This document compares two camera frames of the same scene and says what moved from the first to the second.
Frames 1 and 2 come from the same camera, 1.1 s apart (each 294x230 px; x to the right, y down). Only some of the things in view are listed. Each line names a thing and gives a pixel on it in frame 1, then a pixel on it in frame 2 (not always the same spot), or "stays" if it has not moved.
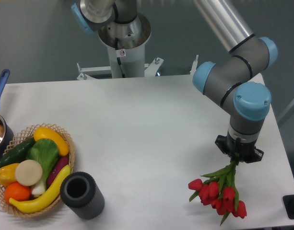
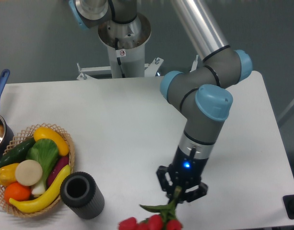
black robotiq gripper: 246,151 to 186,171
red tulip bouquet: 219,190 to 168,218
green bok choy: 46,152 stays
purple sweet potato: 63,162 stays
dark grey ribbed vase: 79,193 stays
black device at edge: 291,203 stays
